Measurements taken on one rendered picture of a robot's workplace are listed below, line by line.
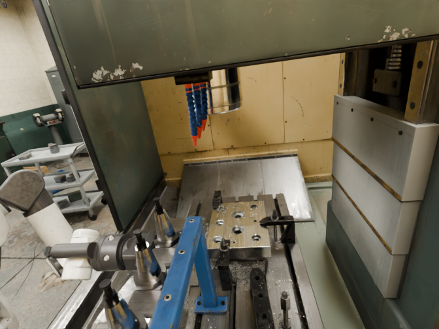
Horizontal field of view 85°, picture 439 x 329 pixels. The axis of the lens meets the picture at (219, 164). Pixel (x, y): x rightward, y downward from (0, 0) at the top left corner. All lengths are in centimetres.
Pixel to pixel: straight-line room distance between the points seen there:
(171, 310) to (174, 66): 40
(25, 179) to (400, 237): 107
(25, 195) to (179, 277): 60
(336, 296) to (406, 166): 74
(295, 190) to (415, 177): 111
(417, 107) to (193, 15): 47
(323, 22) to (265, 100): 137
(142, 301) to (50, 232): 54
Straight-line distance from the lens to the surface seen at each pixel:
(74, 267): 72
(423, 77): 63
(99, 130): 134
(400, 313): 94
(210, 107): 68
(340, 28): 44
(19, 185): 95
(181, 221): 66
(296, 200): 167
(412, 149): 64
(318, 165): 200
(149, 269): 51
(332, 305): 122
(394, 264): 84
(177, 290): 49
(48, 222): 97
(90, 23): 48
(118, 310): 42
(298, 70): 179
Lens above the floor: 159
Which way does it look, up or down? 23 degrees down
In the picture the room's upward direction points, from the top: 8 degrees counter-clockwise
